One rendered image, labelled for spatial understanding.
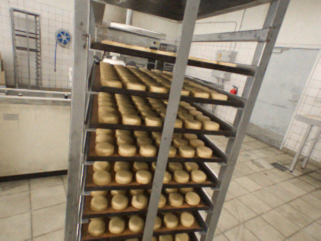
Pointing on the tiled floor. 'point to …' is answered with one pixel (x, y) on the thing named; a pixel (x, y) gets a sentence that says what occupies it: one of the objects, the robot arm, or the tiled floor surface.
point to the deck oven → (116, 37)
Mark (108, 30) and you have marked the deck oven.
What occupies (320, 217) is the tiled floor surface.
